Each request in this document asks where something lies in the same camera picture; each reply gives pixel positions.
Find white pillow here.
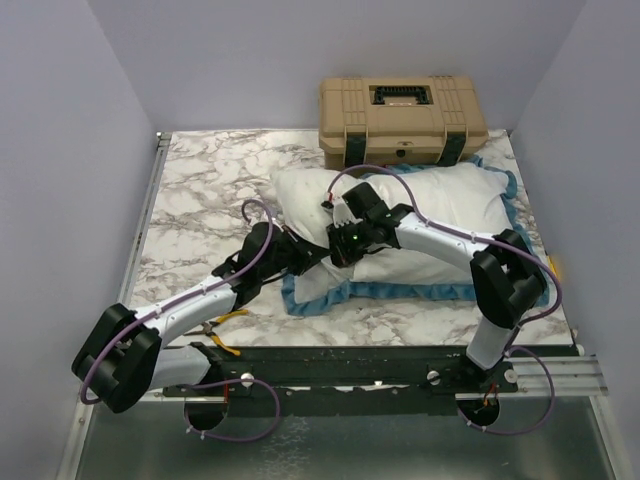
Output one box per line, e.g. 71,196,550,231
271,168,338,248

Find tan plastic toolbox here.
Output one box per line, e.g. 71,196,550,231
318,76,489,171

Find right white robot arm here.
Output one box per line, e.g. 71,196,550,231
321,183,547,391

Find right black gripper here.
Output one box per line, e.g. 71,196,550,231
326,220,373,273

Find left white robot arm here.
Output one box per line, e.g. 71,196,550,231
71,222,330,413

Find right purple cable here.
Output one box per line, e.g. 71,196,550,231
327,163,566,437

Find yellow handled pliers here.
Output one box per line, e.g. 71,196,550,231
184,308,251,357

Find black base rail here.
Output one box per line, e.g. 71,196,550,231
162,344,518,417

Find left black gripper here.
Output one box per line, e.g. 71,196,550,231
259,223,331,280

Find white pillowcase blue trim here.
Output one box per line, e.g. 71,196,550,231
272,157,528,316

